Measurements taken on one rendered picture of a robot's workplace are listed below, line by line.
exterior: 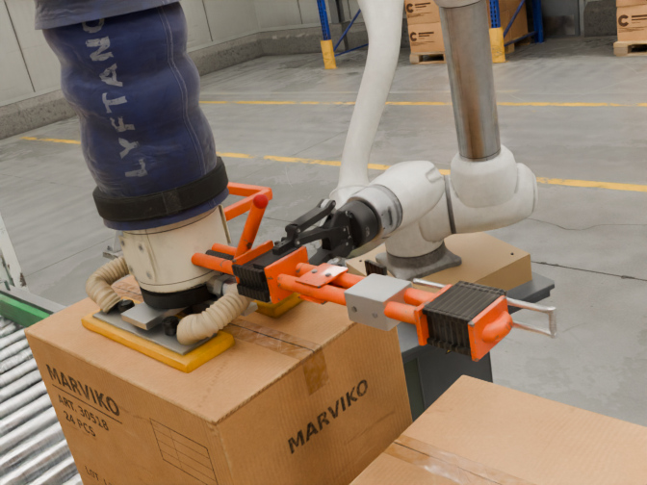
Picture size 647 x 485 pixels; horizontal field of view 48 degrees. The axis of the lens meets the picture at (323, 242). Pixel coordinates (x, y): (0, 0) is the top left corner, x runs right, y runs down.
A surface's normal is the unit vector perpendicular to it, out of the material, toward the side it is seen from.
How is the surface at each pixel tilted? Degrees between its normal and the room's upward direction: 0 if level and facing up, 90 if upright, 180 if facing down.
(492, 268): 5
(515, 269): 90
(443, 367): 90
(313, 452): 90
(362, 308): 90
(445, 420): 0
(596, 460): 0
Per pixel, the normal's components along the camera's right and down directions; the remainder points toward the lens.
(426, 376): 0.45, 0.26
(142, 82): 0.34, -0.08
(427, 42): -0.64, 0.43
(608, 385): -0.18, -0.91
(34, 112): 0.72, 0.14
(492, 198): -0.07, 0.50
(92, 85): -0.27, 0.09
